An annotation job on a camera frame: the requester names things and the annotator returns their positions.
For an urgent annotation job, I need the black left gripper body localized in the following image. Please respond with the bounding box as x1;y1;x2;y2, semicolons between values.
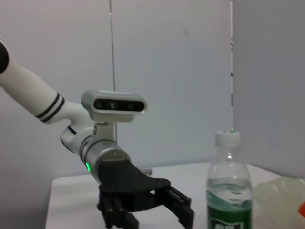
97;159;172;213

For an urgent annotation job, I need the clear green-label water bottle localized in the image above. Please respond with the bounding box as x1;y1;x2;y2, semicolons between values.
206;130;253;229

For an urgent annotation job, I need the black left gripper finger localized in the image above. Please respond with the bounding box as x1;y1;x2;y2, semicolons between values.
96;190;140;229
153;185;195;229

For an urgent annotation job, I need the translucent wavy glass fruit plate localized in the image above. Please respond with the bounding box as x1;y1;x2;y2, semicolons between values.
252;176;305;229

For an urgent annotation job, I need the silver left wrist depth camera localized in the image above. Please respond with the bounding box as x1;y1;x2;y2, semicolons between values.
81;90;148;123

